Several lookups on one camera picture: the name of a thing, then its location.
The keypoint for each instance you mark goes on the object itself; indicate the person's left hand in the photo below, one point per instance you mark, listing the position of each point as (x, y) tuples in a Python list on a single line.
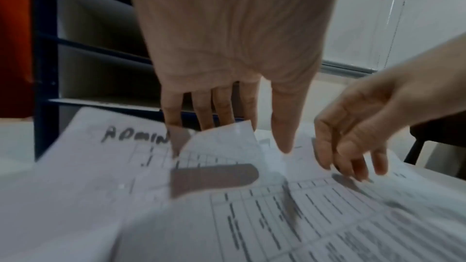
[(233, 39)]

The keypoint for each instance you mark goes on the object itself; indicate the person's right hand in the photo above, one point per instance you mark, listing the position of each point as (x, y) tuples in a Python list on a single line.
[(356, 128)]

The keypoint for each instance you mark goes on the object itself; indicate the dark blue paper tray organizer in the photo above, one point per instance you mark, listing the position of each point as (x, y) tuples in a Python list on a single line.
[(44, 53)]

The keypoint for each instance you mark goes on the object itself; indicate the pile of printed papers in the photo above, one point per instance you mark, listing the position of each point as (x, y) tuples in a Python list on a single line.
[(109, 197)]

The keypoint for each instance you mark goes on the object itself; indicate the person's right forearm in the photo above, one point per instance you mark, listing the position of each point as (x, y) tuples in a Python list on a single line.
[(437, 82)]

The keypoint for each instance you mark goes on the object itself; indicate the dark chair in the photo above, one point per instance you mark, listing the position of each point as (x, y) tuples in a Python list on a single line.
[(437, 134)]

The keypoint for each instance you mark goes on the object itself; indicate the wide white roller blind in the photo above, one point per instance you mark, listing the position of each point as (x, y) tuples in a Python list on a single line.
[(356, 10)]

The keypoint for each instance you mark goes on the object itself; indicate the narrow white roller blind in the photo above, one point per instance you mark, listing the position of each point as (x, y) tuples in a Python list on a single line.
[(429, 2)]

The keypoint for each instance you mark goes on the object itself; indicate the red curtain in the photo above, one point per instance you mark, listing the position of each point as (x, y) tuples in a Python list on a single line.
[(14, 25)]

